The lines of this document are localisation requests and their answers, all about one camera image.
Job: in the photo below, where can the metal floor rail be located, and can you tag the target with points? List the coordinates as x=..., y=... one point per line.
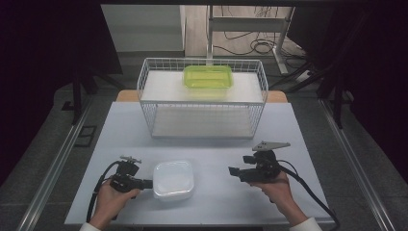
x=356, y=166
x=53, y=170

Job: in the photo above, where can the white cabinet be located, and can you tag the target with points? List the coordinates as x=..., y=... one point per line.
x=144, y=29

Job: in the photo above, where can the white plastic food container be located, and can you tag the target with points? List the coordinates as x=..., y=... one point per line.
x=173, y=179

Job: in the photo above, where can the white metal desk frame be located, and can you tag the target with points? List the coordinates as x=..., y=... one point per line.
x=247, y=24

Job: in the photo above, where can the person's right hand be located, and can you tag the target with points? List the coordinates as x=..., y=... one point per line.
x=282, y=195

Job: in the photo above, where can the black stand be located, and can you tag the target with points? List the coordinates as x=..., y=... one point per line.
x=336, y=96
x=77, y=93

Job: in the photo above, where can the white power strip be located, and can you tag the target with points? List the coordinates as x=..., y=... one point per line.
x=304, y=76

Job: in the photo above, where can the black floor bracket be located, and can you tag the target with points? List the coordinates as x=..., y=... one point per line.
x=86, y=136

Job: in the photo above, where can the green plastic food container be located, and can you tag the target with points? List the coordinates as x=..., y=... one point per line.
x=208, y=77

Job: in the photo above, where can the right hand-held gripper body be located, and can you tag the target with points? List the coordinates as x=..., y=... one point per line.
x=264, y=168

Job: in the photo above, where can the person's left hand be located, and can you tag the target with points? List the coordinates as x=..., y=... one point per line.
x=109, y=202

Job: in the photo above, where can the wooden table board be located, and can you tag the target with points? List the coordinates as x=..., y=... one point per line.
x=126, y=95

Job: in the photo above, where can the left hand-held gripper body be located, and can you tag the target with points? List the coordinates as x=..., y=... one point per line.
x=125, y=179

